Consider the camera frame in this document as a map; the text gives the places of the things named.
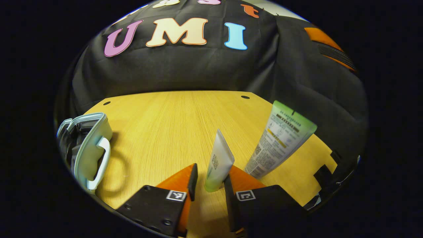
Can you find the small white green cream tube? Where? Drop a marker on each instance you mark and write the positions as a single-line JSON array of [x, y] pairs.
[[219, 162]]

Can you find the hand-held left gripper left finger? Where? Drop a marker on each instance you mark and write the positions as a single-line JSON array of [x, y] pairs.
[[155, 208]]

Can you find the black backdrop cloth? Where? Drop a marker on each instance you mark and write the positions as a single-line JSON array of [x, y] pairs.
[[198, 69]]

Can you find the light blue suitcase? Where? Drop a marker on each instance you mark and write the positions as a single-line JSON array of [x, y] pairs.
[[92, 145]]

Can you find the large green white cream tube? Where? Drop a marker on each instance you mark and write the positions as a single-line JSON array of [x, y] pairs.
[[281, 138]]

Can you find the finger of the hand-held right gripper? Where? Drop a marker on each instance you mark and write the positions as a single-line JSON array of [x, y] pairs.
[[330, 49]]

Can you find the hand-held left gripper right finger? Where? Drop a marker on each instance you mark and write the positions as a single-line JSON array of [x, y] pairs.
[[264, 208]]

